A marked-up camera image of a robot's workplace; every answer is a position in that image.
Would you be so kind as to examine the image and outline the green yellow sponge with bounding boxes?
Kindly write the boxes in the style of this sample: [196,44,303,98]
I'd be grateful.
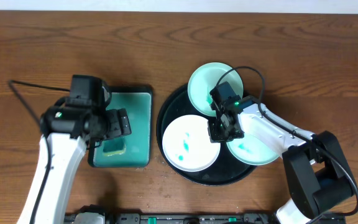
[103,137,126,156]

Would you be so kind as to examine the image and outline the mint plate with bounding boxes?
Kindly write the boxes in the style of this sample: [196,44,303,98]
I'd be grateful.
[226,134,279,166]
[188,62,232,117]

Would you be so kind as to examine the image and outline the white plate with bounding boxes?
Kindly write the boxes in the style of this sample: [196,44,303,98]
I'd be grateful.
[162,114,221,172]

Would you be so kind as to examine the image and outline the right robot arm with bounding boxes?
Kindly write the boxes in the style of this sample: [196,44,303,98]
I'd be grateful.
[208,95,358,223]

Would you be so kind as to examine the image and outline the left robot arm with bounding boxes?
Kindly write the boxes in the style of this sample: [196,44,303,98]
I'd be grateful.
[18,106,131,223]

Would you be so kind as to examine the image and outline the black round tray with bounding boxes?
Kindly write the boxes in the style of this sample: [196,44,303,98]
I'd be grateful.
[156,84,256,186]

